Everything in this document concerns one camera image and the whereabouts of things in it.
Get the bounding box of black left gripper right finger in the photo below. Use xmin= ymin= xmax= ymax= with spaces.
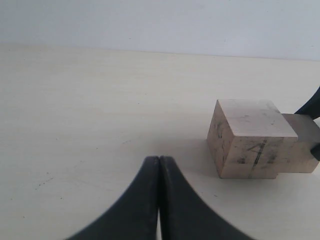
xmin=159 ymin=156 xmax=250 ymax=240

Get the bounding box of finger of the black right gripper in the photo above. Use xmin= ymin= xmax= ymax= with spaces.
xmin=310 ymin=146 xmax=320 ymax=161
xmin=295 ymin=88 xmax=320 ymax=118

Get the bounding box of largest wooden cube marked 4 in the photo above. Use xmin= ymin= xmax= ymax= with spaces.
xmin=207 ymin=99 xmax=298 ymax=179

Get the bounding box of second largest wooden cube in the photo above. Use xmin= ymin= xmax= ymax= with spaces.
xmin=279 ymin=113 xmax=320 ymax=174

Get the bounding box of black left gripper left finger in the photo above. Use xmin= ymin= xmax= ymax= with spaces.
xmin=69 ymin=156 xmax=160 ymax=240

